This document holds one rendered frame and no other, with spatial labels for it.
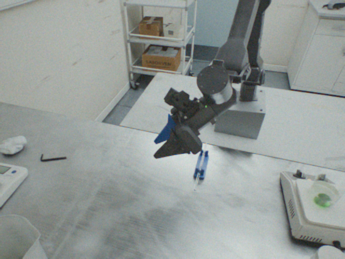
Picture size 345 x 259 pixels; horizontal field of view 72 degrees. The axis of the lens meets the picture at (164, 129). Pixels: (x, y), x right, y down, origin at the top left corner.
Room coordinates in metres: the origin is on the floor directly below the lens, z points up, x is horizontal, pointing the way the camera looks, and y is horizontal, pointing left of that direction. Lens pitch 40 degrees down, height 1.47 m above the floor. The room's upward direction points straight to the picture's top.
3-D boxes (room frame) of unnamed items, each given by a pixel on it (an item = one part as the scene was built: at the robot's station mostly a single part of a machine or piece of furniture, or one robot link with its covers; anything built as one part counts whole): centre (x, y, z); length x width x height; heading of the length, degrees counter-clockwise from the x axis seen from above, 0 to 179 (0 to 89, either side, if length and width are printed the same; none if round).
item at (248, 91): (0.74, -0.30, 1.04); 0.07 x 0.07 x 0.06; 83
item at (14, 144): (0.58, 0.52, 0.92); 0.08 x 0.08 x 0.04; 77
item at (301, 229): (0.34, -0.39, 0.94); 0.22 x 0.13 x 0.08; 168
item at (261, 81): (0.74, -0.30, 1.10); 0.09 x 0.07 x 0.06; 62
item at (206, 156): (0.50, -0.12, 0.92); 0.10 x 0.03 x 0.04; 163
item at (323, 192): (0.33, -0.37, 1.03); 0.07 x 0.06 x 0.08; 70
